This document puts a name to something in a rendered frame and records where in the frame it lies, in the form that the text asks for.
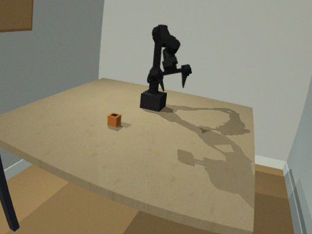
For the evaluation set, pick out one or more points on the orange block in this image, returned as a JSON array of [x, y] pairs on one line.
[[114, 119]]

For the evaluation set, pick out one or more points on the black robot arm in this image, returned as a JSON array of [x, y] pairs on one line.
[[162, 38]]

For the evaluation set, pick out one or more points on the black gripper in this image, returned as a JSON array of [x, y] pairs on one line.
[[185, 70]]

